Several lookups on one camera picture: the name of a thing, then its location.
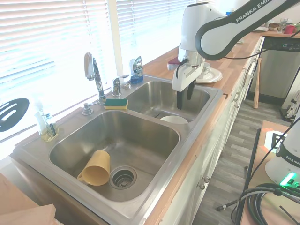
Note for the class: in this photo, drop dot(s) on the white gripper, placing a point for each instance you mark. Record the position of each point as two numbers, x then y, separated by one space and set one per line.
185 76

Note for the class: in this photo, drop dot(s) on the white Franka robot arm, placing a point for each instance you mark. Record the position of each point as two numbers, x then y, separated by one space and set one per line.
215 35

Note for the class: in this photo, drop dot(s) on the yellow plastic cup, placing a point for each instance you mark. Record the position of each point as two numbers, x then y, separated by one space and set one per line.
96 171

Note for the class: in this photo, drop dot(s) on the black camera stand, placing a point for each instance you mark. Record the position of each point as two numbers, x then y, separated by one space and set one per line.
252 159

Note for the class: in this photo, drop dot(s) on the yellow and green sponge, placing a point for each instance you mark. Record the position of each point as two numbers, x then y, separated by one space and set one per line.
116 103

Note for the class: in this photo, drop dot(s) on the dark scrubber tool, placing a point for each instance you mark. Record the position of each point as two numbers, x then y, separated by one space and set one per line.
51 127

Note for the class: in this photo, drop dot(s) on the white kitchen cabinet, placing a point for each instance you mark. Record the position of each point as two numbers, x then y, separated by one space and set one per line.
211 152

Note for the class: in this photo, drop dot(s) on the red mug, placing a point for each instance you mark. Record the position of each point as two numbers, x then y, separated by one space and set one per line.
290 30

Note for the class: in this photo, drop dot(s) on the stainless steel dishwasher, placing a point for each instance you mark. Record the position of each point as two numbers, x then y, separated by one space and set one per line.
272 70

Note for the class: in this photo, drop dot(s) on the metal drain strainer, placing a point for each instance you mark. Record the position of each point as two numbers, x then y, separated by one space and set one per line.
123 177

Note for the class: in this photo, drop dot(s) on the clear drinking glass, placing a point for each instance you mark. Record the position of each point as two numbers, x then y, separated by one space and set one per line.
282 25

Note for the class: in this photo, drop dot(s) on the white window blind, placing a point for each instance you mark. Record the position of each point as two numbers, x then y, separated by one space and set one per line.
152 28
47 47

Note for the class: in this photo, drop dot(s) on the stack of white plates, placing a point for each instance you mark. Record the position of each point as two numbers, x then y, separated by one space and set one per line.
260 29

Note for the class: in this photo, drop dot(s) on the stainless steel double sink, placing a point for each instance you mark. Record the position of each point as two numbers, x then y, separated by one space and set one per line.
194 145

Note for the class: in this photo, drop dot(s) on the brown cardboard box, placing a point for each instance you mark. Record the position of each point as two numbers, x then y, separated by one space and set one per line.
21 206

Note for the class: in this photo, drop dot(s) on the chrome soap dispenser pump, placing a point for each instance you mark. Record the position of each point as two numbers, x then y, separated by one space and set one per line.
87 109

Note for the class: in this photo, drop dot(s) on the brown bowl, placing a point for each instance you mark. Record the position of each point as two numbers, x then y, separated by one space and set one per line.
273 26

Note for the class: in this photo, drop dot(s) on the round metal cabinet knob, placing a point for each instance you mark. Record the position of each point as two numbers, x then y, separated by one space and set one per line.
206 179
201 186

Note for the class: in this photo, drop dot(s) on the blue dish soap bottle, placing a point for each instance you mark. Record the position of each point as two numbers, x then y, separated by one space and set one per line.
136 70

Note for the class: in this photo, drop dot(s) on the red and white container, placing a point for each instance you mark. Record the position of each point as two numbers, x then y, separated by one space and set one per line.
172 65

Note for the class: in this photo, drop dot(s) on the black slotted spatula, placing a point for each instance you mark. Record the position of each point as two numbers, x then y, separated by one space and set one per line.
14 117

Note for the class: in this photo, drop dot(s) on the white teacup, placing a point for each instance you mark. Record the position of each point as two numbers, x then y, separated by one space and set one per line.
206 68

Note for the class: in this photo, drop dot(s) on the white plate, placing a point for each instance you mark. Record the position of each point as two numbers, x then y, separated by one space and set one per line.
212 76

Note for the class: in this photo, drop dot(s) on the clear brush caddy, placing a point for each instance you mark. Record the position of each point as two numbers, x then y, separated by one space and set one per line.
50 138

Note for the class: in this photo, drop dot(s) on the white bowl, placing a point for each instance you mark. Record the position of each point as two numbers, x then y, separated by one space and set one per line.
174 120

